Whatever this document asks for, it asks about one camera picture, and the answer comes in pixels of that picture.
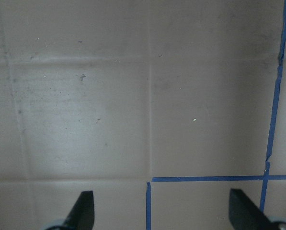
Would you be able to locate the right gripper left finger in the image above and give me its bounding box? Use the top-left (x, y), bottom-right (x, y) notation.
top-left (44, 191), bottom-right (94, 230)

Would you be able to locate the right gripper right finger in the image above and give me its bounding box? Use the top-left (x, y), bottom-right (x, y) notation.
top-left (229, 189), bottom-right (286, 230)

